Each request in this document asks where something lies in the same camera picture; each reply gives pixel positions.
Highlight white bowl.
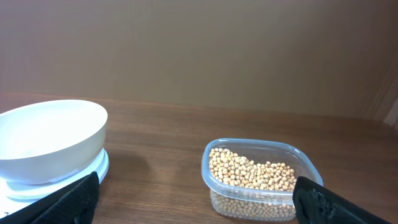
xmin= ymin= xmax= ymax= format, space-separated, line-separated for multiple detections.
xmin=1 ymin=100 xmax=108 ymax=185

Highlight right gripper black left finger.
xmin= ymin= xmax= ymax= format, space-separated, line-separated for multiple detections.
xmin=1 ymin=171 xmax=100 ymax=224

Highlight clear plastic container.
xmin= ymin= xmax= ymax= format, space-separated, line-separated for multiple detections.
xmin=201 ymin=138 xmax=323 ymax=222

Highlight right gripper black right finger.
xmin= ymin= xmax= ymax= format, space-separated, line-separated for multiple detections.
xmin=293 ymin=176 xmax=389 ymax=224

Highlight white digital kitchen scale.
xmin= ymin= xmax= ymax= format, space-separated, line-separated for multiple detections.
xmin=1 ymin=148 xmax=109 ymax=218

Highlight soybeans in container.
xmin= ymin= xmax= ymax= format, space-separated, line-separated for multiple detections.
xmin=208 ymin=148 xmax=297 ymax=221

